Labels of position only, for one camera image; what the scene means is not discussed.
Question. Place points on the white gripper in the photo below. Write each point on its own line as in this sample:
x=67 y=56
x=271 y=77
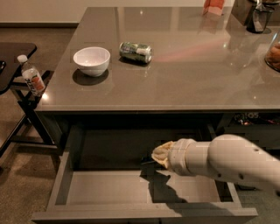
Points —
x=177 y=157

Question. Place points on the dark blue rxbar wrapper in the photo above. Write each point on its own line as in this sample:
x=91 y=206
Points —
x=147 y=161

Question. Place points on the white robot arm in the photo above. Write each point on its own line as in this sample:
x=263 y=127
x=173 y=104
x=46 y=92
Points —
x=227 y=158

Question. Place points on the grey open top drawer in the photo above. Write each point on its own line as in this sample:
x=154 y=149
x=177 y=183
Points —
x=102 y=179

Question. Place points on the dark lower drawers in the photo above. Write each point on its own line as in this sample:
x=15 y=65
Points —
x=260 y=128

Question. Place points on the green soda can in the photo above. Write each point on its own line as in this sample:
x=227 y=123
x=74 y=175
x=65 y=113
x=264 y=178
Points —
x=136 y=52

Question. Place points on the white bowl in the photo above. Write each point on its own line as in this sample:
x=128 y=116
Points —
x=92 y=61

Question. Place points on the black side table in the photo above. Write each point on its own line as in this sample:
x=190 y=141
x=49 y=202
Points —
x=10 y=70

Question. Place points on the glass jar with snacks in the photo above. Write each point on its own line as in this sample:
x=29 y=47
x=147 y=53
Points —
x=272 y=56

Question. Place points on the clear water bottle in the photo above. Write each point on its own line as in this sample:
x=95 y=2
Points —
x=31 y=76

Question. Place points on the orange snack bag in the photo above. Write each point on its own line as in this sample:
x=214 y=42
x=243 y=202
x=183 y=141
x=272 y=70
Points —
x=213 y=6

